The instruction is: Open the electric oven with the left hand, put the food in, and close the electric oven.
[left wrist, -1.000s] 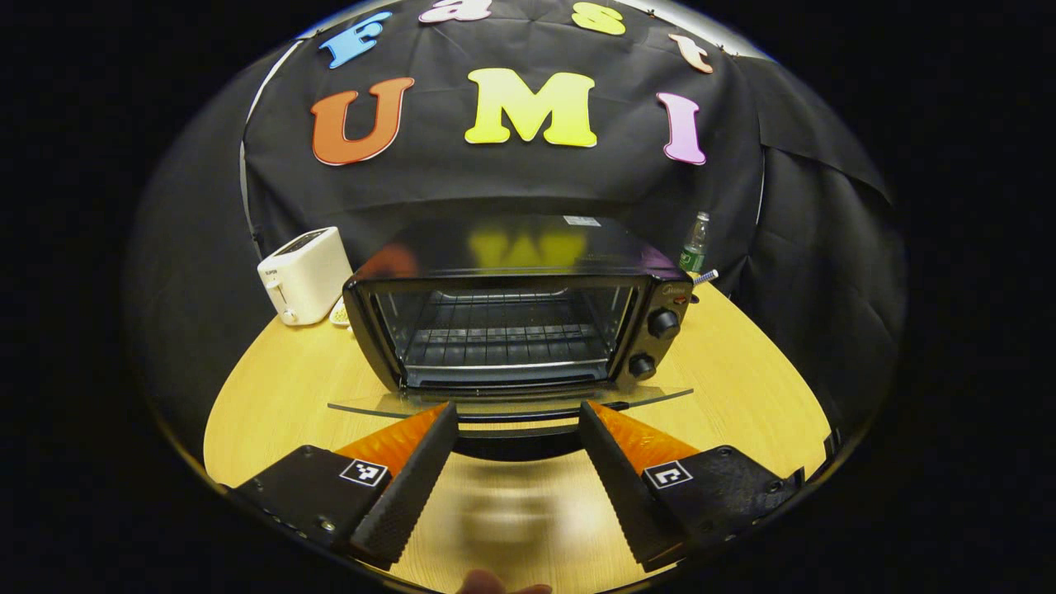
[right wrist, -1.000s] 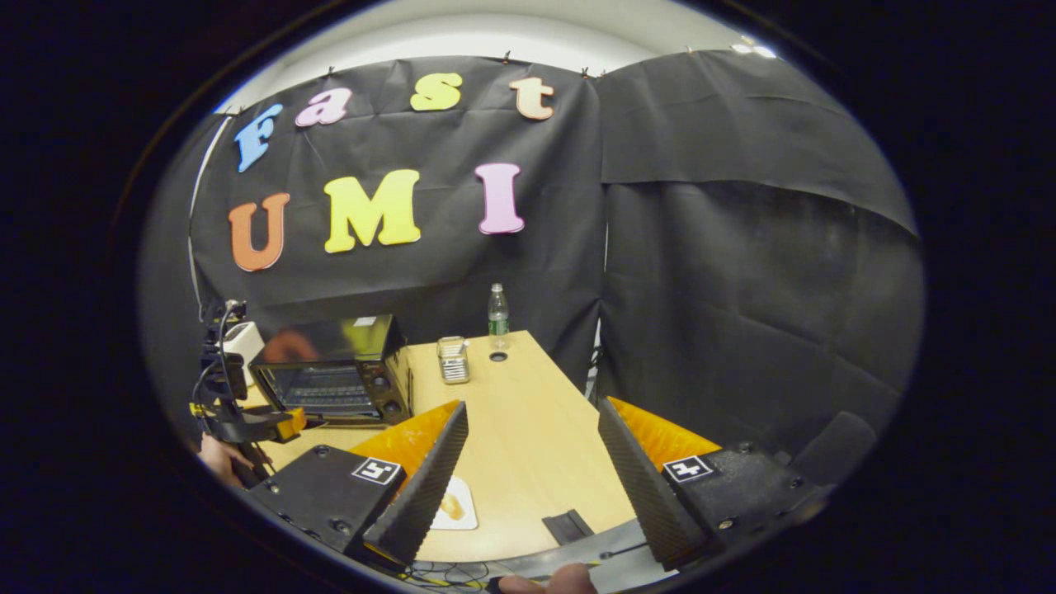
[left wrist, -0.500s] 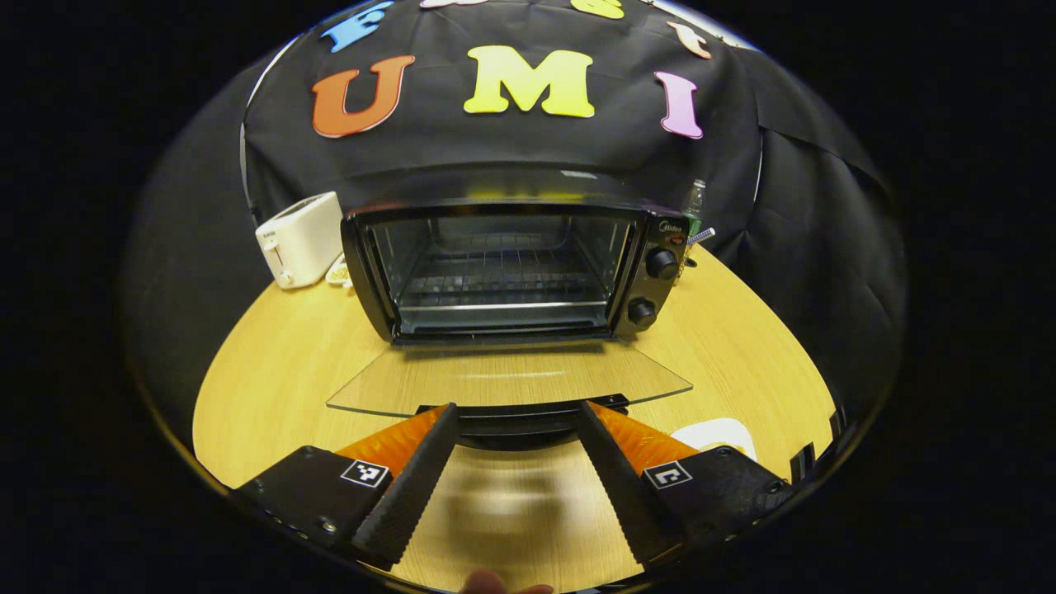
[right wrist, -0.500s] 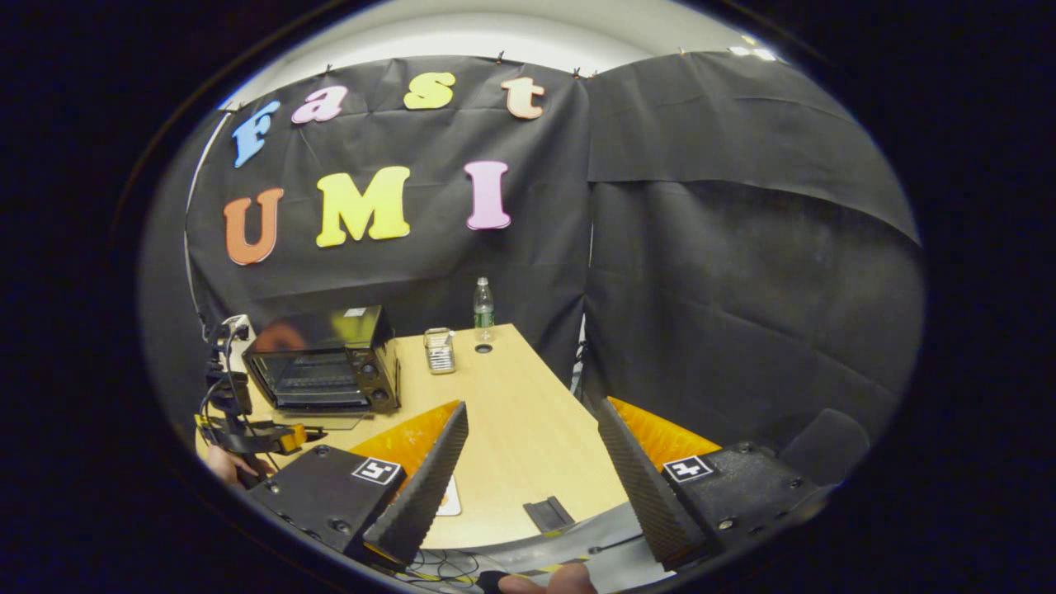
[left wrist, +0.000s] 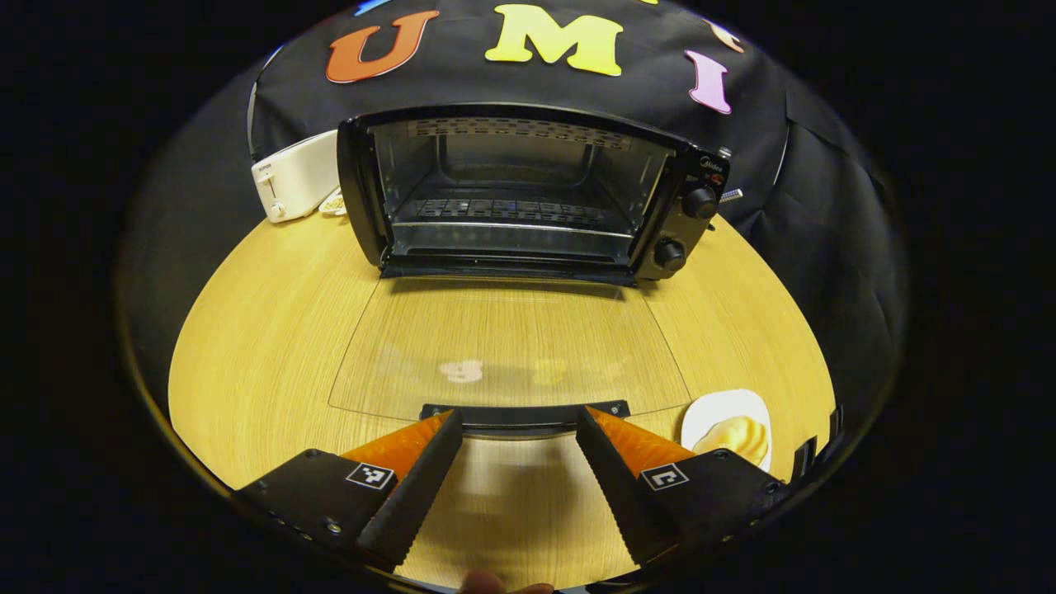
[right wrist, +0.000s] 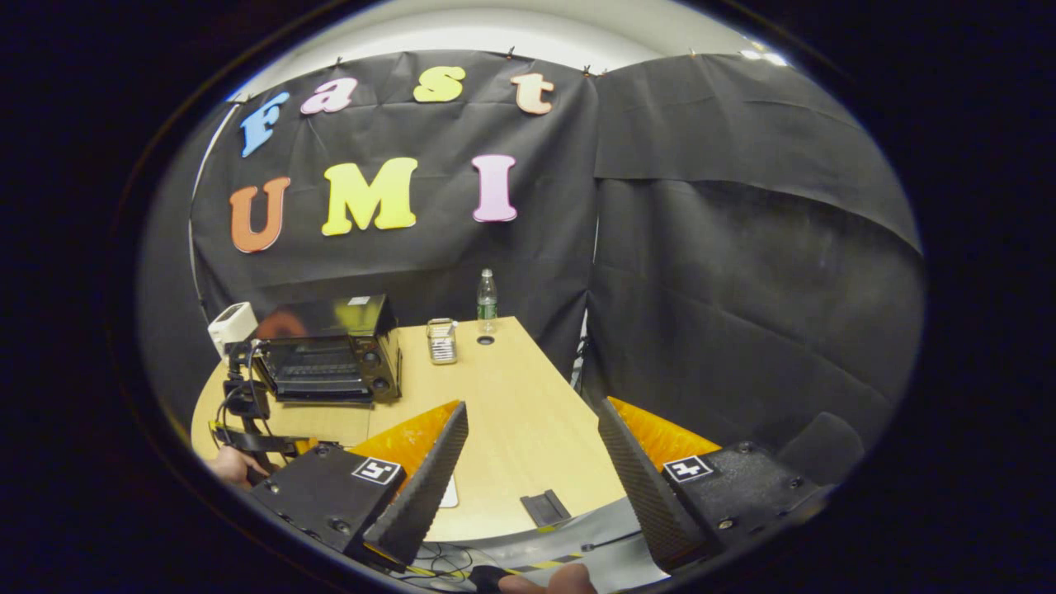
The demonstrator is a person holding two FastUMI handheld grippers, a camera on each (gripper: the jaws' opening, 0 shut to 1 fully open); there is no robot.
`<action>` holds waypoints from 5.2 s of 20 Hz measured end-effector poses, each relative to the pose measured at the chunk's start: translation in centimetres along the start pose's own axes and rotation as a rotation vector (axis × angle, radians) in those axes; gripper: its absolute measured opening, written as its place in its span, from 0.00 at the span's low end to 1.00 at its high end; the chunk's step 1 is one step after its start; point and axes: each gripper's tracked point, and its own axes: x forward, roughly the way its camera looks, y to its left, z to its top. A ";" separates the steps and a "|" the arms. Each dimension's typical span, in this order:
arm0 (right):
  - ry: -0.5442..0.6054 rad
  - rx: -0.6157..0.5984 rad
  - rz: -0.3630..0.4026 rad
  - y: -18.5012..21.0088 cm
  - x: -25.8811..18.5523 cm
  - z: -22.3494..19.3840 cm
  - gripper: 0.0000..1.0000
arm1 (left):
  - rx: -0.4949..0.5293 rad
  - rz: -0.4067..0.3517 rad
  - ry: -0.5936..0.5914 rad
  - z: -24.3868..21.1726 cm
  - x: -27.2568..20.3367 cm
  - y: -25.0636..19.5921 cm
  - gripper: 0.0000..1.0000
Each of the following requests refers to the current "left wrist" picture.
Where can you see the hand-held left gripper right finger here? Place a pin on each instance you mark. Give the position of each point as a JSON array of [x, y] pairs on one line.
[[619, 487]]

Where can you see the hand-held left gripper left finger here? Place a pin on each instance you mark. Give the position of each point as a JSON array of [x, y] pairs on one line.
[[421, 487]]

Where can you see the golden croissant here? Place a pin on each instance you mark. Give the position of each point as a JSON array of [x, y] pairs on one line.
[[734, 437]]

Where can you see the black electric oven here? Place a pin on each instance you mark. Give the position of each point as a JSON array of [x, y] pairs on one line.
[[668, 223]]

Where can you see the white square plate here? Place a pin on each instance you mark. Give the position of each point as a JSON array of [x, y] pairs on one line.
[[718, 408]]

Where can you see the white divided bean dish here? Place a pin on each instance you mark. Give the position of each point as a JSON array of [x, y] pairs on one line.
[[334, 202]]

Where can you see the white toaster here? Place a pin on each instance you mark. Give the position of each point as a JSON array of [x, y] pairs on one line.
[[297, 177]]

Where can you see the black backdrop cloth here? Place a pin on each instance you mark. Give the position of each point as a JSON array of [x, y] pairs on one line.
[[825, 206]]

